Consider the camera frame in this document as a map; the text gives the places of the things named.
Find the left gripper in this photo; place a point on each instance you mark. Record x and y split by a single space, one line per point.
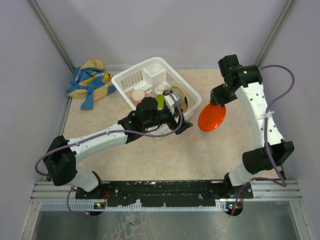
184 125

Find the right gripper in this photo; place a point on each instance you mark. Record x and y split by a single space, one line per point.
215 98

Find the cream plate with black marks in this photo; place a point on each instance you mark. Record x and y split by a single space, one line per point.
184 101

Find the orange plate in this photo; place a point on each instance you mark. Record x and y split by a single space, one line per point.
211 117

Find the green plate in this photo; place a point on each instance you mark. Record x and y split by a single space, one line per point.
160 98

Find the white patterned small bowl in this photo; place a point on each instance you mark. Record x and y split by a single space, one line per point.
160 89

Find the pink ceramic mug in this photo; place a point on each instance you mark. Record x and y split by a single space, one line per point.
137 96

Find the white plastic dish rack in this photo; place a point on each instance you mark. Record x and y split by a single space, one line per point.
148 74

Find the blue and yellow cloth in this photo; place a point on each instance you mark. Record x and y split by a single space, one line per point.
90 82

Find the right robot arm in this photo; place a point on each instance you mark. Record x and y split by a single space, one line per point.
270 150

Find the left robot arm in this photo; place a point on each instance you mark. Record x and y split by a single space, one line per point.
63 154

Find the black mounting base plate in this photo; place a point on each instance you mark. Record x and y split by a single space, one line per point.
164 193

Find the aluminium frame rail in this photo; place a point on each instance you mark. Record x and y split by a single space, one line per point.
62 198

